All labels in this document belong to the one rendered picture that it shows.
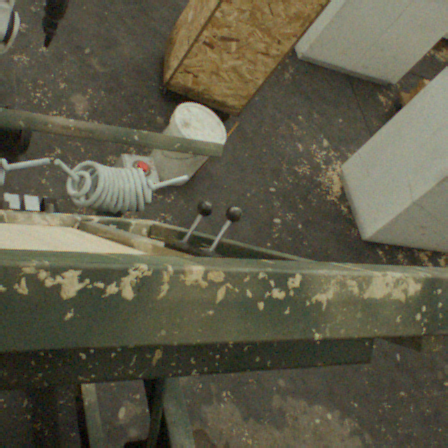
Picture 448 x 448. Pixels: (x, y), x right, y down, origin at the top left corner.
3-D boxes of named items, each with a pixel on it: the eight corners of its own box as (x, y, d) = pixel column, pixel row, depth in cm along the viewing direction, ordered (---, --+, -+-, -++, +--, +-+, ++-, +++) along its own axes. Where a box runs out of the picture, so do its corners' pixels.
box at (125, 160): (132, 186, 240) (154, 156, 228) (138, 214, 234) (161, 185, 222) (101, 183, 233) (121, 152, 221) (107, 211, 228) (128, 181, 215)
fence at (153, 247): (93, 235, 203) (95, 222, 203) (291, 302, 124) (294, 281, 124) (77, 234, 200) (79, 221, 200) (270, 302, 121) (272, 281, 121)
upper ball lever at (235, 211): (207, 261, 146) (238, 210, 149) (217, 264, 143) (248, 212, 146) (195, 252, 144) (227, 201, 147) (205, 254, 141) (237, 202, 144)
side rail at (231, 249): (163, 257, 217) (167, 224, 217) (442, 352, 126) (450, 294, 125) (147, 256, 214) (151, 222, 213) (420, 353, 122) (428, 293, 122)
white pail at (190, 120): (190, 151, 381) (232, 97, 349) (200, 194, 366) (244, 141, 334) (140, 141, 365) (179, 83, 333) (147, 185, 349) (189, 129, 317)
